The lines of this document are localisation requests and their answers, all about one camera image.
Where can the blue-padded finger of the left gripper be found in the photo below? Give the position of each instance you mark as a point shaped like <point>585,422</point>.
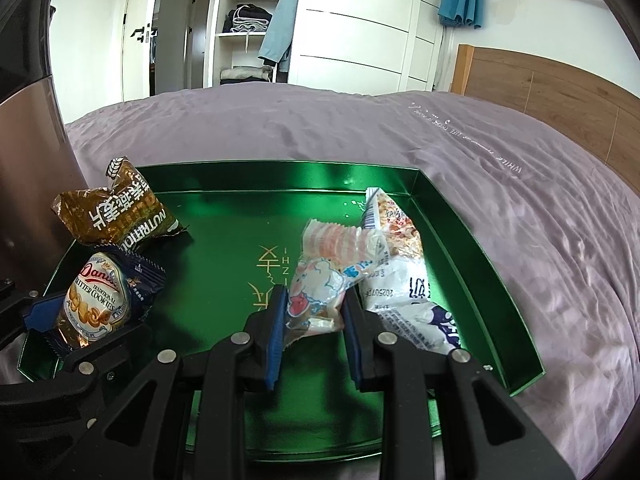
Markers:
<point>41,315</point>

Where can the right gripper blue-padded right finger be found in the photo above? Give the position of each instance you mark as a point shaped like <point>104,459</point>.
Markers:
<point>485,434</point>

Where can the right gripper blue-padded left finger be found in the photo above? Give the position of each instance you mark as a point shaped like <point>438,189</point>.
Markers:
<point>181,412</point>

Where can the dark blue butter cookies packet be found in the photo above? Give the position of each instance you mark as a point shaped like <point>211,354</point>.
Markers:
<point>113,288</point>

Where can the brown nutrition snack packet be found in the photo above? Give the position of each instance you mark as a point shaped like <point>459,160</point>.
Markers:
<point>124,214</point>

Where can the white blue peanut snack packet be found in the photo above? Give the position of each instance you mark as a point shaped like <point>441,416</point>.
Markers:
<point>399,292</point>

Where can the pink white cartoon snack packet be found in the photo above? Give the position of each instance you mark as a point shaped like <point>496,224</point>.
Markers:
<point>334,258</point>

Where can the black and bronze electric kettle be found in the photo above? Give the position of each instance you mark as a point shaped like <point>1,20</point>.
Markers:
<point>37,160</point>

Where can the green metal tray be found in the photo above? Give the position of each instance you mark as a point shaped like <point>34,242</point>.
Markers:
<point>200,299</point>

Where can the purple bed sheet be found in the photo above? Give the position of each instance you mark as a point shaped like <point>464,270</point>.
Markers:
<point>561,228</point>

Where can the folded white linens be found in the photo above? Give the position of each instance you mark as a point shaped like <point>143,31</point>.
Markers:
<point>239,74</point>

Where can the wooden headboard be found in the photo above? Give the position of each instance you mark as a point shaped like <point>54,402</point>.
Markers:
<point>601,117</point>

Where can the light blue hanging jacket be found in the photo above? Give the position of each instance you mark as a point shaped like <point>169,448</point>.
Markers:
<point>277,43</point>

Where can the folded dark clothes pile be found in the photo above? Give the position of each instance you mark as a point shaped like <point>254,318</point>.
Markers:
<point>245,19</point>

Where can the white wardrobe with shelves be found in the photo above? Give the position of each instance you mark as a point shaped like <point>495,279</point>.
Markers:
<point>354,46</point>

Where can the white door with black handle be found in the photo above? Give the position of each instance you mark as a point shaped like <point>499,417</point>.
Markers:
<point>136,49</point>

